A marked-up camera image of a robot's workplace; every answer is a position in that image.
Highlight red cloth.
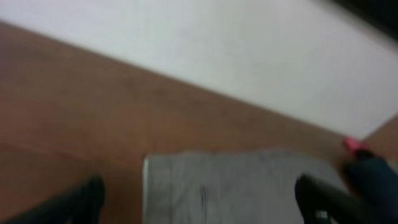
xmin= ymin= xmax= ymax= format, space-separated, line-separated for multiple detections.
xmin=343 ymin=138 xmax=368 ymax=154

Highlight dark blue garment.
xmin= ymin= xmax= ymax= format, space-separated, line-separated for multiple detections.
xmin=343 ymin=149 xmax=397 ymax=218

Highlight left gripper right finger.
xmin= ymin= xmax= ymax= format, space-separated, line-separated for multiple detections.
xmin=294 ymin=174 xmax=373 ymax=224

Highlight grey shorts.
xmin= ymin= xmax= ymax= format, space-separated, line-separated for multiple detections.
xmin=143 ymin=149 xmax=346 ymax=224

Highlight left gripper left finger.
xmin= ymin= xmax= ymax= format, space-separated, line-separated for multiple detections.
xmin=6 ymin=175 xmax=106 ymax=224

